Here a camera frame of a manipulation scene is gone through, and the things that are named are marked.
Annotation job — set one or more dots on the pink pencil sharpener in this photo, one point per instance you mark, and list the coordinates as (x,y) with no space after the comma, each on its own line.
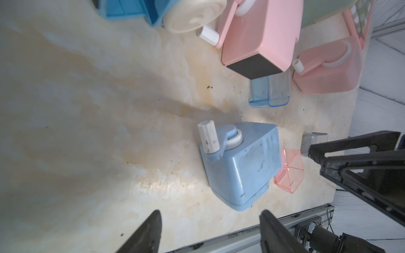
(329,68)
(257,38)

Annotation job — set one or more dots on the blue pencil sharpener round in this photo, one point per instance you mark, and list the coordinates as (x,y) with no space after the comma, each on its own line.
(174,15)

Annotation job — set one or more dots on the green yellow pencil sharpener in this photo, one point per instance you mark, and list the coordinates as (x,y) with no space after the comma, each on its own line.
(315,11)

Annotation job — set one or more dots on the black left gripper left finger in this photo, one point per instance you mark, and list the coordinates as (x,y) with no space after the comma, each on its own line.
(146,239)

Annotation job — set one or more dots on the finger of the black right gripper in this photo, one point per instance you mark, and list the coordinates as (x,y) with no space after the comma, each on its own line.
(376,178)
(377,142)

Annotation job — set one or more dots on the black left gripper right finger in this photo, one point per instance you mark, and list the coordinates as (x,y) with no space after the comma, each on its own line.
(275,238)

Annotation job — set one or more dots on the grey transparent tray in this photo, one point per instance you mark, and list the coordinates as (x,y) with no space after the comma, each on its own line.
(311,138)

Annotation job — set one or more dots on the green checkered cloth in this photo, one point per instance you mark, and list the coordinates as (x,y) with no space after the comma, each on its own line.
(362,10)

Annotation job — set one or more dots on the blue transparent tray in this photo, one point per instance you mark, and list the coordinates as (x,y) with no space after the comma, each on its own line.
(270,91)

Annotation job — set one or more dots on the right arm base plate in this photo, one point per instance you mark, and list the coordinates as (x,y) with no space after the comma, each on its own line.
(316,238)

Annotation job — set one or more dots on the pink serving tray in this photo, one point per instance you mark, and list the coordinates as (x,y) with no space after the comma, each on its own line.
(361,39)

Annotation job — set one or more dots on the red transparent tray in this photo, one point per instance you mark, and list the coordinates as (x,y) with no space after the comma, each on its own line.
(292,173)

